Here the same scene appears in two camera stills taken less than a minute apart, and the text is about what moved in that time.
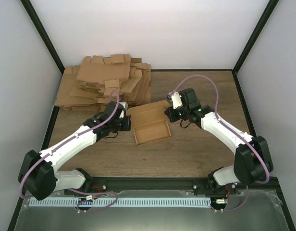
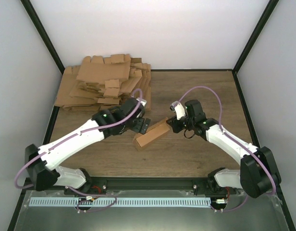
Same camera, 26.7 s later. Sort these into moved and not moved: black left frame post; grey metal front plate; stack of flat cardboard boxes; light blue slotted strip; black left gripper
Moved: black left gripper
Not moved: light blue slotted strip; stack of flat cardboard boxes; grey metal front plate; black left frame post
